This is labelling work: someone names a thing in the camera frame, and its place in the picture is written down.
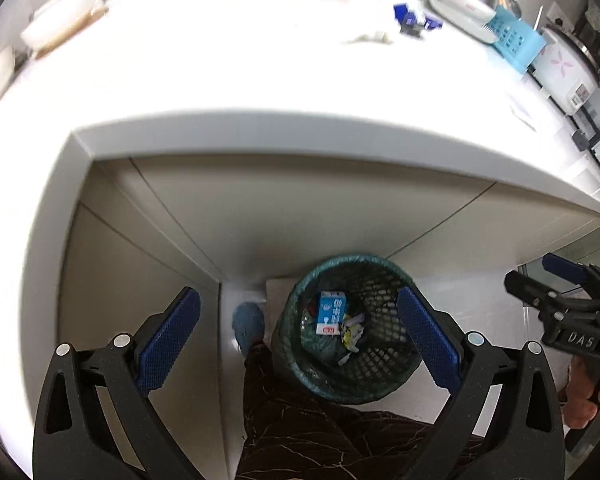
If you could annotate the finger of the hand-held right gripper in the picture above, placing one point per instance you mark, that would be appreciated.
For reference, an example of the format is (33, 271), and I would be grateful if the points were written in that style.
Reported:
(530, 287)
(565, 267)

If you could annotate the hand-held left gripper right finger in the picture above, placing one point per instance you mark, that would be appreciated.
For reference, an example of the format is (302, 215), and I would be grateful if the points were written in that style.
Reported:
(430, 340)

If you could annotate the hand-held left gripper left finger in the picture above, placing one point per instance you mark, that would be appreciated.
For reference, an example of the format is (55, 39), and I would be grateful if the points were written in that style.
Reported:
(167, 340)

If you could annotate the dark mesh trash bin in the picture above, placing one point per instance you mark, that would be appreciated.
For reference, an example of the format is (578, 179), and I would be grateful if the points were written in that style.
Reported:
(375, 360)

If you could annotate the yellow snack wrapper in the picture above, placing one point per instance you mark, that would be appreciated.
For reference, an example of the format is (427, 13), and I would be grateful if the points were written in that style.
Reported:
(352, 332)

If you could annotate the blue and white milk carton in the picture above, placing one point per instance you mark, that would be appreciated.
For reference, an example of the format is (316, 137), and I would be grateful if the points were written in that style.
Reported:
(331, 312)

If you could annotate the dark blue snack packet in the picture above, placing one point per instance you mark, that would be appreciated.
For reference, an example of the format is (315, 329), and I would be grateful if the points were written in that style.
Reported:
(415, 17)

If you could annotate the person's right hand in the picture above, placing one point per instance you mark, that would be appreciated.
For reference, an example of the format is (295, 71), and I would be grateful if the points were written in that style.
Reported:
(582, 395)

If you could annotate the blue slipper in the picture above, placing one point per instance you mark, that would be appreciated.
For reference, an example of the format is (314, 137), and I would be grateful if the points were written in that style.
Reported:
(247, 327)

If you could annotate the green bin liner bag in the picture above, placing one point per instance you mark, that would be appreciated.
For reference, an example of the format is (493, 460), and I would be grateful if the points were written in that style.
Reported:
(340, 261)

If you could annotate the small grey case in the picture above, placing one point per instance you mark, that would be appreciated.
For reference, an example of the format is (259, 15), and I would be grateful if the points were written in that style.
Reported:
(581, 140)

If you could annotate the person's dark patterned trouser leg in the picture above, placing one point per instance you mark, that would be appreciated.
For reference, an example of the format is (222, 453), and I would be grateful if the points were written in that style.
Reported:
(330, 440)

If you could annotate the white floral rice cooker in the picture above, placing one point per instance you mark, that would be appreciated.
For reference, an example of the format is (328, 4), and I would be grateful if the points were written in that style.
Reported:
(567, 72)

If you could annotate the blue plastic utensil holder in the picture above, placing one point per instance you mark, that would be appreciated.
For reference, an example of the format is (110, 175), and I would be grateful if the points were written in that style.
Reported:
(517, 42)

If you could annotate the white plastic stick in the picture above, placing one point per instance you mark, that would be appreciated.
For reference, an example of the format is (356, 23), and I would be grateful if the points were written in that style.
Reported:
(536, 17)

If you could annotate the metal spoon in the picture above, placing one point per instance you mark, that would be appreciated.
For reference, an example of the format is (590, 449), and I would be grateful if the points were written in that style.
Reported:
(515, 6)

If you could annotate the white bowl with pink rim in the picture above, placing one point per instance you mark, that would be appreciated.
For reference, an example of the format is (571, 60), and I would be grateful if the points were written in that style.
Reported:
(460, 5)

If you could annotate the white ceramic bowl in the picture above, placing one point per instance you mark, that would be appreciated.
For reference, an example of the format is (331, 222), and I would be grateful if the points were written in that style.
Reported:
(55, 20)

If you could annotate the wall socket with black plug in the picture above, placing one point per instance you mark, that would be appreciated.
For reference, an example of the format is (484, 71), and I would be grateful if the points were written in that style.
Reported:
(557, 15)

